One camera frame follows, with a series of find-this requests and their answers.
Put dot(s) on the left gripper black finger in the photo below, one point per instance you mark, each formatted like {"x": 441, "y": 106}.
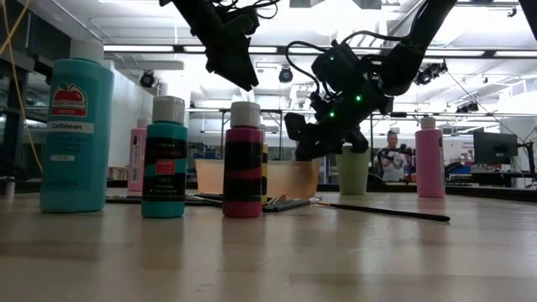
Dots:
{"x": 235, "y": 67}

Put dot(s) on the red paint bottle black label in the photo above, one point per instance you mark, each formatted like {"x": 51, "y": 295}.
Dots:
{"x": 242, "y": 138}

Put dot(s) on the long black paintbrush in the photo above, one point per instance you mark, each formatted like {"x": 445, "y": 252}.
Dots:
{"x": 390, "y": 211}

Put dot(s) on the pink paint bottle white cap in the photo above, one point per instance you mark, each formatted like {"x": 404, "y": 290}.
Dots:
{"x": 136, "y": 168}
{"x": 429, "y": 159}

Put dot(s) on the turquoise paint bottle black label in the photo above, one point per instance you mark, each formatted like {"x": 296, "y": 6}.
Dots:
{"x": 164, "y": 134}

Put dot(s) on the large teal paint bottle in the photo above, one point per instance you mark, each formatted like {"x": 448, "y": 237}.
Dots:
{"x": 77, "y": 168}

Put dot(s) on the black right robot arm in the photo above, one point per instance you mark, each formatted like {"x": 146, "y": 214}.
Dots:
{"x": 403, "y": 63}

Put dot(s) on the green plastic cup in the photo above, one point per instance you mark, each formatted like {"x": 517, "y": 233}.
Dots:
{"x": 353, "y": 176}

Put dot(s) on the black ceiling spotlight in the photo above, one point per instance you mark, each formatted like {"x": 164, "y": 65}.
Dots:
{"x": 285, "y": 74}
{"x": 147, "y": 79}

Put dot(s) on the person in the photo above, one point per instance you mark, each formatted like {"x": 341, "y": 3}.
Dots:
{"x": 392, "y": 168}

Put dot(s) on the paintbrush with light tip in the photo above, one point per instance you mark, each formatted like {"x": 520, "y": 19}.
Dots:
{"x": 280, "y": 197}

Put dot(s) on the long ceiling light bar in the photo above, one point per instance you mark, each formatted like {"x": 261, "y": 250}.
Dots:
{"x": 138, "y": 49}

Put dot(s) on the black ceiling track light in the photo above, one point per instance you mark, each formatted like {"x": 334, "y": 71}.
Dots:
{"x": 467, "y": 107}

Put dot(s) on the thin dark paintbrush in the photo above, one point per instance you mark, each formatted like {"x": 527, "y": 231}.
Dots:
{"x": 126, "y": 197}
{"x": 210, "y": 194}

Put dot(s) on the thick black paintbrush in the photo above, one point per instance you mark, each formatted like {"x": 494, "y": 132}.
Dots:
{"x": 212, "y": 201}

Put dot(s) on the black computer monitor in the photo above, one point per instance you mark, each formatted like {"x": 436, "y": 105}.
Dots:
{"x": 495, "y": 147}

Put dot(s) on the stack of wooden boards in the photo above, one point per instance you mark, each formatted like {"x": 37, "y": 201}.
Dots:
{"x": 117, "y": 174}

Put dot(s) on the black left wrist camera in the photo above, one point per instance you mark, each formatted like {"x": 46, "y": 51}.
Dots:
{"x": 245, "y": 21}

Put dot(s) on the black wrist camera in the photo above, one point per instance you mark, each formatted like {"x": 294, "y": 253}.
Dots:
{"x": 335, "y": 63}
{"x": 245, "y": 21}

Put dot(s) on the black metal rack frame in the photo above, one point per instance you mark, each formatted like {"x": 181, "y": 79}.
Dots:
{"x": 280, "y": 134}

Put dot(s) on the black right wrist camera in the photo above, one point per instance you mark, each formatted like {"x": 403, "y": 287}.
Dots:
{"x": 335, "y": 63}

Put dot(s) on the black ceiling camera cluster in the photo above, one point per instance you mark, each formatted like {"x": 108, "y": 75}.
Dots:
{"x": 425, "y": 75}

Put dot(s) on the small white post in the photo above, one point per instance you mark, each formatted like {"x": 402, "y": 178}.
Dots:
{"x": 9, "y": 189}

